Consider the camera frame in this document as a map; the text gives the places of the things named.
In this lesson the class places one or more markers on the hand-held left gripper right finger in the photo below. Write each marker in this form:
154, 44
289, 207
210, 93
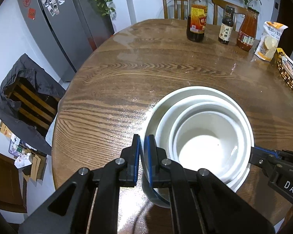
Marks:
151, 165

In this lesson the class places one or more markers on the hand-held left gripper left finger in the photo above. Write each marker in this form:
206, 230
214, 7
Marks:
137, 160

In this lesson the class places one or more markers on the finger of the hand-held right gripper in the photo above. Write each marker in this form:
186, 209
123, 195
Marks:
258, 157

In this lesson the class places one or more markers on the large white bowl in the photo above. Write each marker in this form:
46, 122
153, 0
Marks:
151, 126

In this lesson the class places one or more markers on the medium white bowl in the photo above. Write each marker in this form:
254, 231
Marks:
164, 126

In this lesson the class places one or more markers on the small white ramekin bowl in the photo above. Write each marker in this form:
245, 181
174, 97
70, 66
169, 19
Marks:
205, 146

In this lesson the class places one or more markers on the white cloth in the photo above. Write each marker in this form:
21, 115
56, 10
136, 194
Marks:
51, 132

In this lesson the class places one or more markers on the white tray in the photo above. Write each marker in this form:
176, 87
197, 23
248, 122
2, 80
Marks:
291, 70

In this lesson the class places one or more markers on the flat cardboard pieces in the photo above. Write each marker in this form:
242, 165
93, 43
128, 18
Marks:
36, 167

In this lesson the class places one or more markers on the yellow packet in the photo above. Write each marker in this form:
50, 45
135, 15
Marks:
282, 53

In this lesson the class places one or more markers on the flour bag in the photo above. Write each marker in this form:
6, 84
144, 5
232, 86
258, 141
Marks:
268, 46

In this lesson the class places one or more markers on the crumpled white paper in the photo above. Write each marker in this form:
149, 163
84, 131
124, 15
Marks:
23, 160

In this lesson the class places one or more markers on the red sauce bottle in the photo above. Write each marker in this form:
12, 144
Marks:
246, 34

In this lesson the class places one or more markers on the small dark sauce bottle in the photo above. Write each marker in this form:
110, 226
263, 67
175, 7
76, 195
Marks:
225, 33

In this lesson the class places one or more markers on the brown wooden cabinet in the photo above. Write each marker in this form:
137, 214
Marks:
5, 182

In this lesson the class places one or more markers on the dark wooden door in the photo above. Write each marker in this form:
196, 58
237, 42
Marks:
288, 24

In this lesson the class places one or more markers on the cardboard box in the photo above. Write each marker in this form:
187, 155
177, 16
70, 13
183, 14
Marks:
5, 129

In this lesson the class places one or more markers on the large yellow-capped vinegar bottle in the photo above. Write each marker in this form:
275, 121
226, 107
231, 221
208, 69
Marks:
196, 22

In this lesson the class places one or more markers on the wooden chair with grey jacket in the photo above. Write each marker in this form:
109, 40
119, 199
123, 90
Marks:
22, 63

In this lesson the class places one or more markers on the green trailing plant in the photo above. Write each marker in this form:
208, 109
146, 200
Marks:
250, 3

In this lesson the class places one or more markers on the grey refrigerator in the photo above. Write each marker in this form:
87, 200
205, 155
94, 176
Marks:
63, 22

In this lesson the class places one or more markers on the square red sticker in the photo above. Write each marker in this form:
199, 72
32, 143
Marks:
32, 13

